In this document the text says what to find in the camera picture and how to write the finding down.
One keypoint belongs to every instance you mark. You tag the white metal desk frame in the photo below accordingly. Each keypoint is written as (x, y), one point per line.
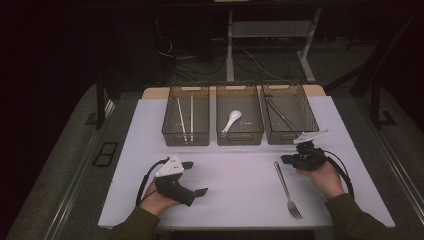
(230, 50)

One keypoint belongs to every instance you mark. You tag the white chopstick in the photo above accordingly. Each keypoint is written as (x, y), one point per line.
(191, 116)
(181, 116)

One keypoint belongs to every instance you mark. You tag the black floor socket frame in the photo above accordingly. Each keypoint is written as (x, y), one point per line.
(105, 154)

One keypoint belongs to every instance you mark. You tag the metal fork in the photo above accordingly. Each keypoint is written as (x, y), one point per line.
(283, 183)

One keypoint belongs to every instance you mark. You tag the person's left hand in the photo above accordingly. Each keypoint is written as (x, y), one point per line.
(155, 203)

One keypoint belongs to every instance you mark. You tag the transparent grey plastic bin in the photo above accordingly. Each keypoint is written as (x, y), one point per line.
(200, 116)
(248, 115)
(300, 113)

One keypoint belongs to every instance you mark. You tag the large black metal stand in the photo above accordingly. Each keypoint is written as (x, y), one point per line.
(375, 100)

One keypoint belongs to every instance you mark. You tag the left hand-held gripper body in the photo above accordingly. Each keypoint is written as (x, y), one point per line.
(170, 166)

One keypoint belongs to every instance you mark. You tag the person's right hand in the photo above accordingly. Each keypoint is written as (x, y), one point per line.
(325, 181)

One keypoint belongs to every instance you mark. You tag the white ceramic spoon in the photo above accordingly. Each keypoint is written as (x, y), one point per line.
(234, 115)

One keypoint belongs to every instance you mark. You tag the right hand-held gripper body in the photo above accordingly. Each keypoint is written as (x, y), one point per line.
(310, 158)

